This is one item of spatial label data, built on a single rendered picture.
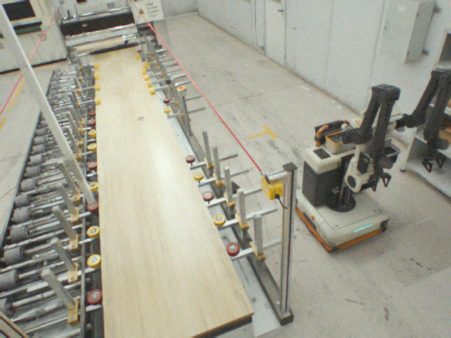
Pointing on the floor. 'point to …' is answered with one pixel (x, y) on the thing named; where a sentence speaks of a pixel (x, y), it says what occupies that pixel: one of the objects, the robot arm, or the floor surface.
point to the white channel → (43, 103)
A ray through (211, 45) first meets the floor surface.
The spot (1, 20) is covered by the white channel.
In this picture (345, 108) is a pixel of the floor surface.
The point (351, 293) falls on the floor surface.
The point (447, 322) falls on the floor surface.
